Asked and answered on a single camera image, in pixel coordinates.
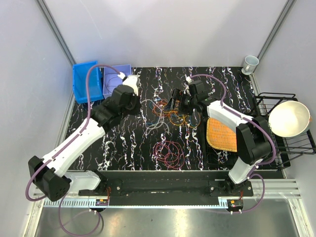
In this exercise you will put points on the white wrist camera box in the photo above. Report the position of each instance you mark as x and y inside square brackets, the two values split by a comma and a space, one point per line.
[133, 82]

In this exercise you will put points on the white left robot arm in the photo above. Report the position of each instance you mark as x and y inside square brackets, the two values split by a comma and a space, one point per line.
[50, 173]

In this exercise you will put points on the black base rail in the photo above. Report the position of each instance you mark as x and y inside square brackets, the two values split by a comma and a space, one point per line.
[155, 200]

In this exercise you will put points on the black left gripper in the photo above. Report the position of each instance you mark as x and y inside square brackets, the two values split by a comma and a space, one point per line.
[138, 104]

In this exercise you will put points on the lavender plastic box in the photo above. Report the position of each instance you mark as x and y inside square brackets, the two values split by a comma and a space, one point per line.
[111, 79]

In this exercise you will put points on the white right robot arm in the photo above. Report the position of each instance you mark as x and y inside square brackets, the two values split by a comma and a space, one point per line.
[254, 142]

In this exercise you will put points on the black wire dish rack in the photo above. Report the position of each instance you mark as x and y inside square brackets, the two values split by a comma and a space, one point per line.
[296, 147]

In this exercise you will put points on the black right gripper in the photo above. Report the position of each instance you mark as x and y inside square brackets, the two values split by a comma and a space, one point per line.
[177, 95]

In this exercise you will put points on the orange woven mat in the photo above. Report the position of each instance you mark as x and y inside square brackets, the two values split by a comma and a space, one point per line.
[220, 137]

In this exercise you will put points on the aluminium frame rail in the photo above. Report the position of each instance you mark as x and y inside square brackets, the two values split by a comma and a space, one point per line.
[276, 188]

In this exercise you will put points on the white ceramic mug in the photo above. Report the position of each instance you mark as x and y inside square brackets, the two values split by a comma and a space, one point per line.
[249, 65]

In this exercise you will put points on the blue plastic bin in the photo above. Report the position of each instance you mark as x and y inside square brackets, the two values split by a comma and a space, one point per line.
[79, 82]

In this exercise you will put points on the large white bowl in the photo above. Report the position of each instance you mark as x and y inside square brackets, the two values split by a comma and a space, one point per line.
[290, 119]

